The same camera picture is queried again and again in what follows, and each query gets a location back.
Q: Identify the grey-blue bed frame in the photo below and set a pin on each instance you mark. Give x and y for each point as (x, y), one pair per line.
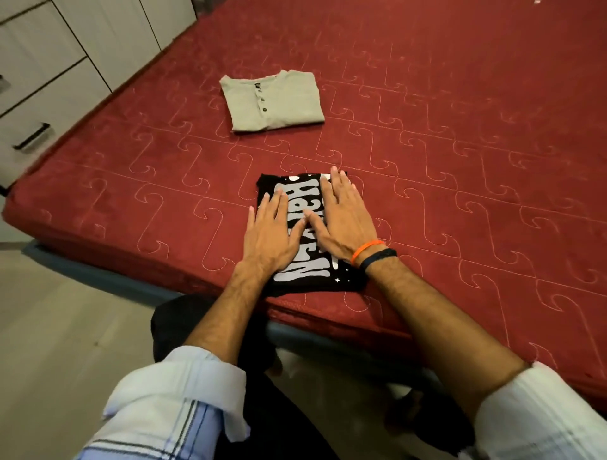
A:
(95, 276)

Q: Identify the person's left hand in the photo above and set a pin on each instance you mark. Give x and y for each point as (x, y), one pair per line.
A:
(268, 237)

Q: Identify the person's right hand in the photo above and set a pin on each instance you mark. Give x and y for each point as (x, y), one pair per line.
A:
(348, 227)

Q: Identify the person's right little finger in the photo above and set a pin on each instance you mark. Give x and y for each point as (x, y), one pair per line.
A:
(360, 208)

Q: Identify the orange wristband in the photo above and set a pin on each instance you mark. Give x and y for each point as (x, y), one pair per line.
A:
(367, 250)

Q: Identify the person's right thumb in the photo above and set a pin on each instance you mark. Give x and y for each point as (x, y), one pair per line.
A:
(316, 226)

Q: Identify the red quilted mattress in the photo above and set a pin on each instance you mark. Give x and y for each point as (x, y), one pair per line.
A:
(474, 142)

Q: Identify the black printed t-shirt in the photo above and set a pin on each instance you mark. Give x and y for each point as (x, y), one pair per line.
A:
(303, 279)

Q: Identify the black wristband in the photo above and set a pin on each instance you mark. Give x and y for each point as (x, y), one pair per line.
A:
(379, 257)

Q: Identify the person's left forearm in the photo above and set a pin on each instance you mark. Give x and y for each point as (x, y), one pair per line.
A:
(227, 312)

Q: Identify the person's left middle finger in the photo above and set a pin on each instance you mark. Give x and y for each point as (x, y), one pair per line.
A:
(268, 207)

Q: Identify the person's left thumb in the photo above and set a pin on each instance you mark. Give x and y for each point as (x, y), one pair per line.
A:
(296, 233)

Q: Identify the person's right middle finger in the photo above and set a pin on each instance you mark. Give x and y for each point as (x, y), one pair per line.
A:
(342, 189)

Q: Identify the black trousers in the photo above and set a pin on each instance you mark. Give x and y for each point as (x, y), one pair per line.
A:
(284, 417)

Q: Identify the white drawer cabinet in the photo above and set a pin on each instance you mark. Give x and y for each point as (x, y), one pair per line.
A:
(57, 57)

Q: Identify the white striped shirt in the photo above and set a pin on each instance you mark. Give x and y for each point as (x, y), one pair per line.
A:
(166, 407)

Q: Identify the person's right forearm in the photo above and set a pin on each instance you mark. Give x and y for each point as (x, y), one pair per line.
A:
(441, 331)

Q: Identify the folded grey buttoned shirt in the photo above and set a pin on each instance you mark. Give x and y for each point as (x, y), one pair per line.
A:
(280, 102)

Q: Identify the person's left little finger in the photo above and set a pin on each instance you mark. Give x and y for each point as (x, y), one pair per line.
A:
(250, 227)

